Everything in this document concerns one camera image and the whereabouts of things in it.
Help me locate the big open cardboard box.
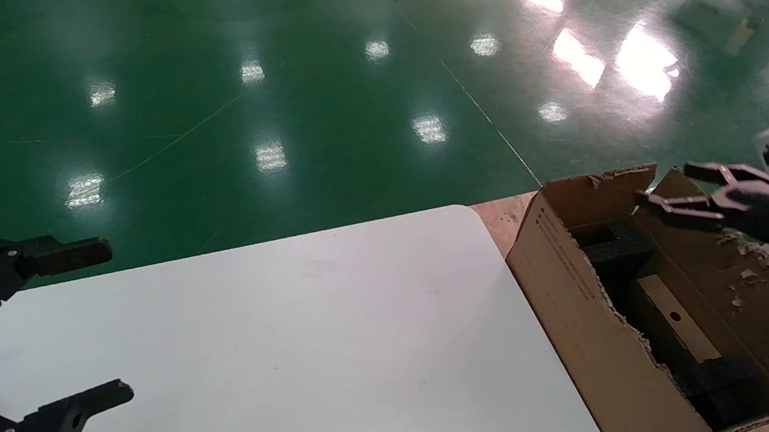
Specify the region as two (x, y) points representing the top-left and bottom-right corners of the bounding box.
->
(500, 156), (769, 432)

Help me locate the black foam block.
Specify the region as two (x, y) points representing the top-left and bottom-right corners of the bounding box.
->
(575, 218), (656, 271)
(674, 351), (769, 432)

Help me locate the small narrow cardboard box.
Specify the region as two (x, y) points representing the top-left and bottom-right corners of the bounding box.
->
(634, 271), (724, 369)

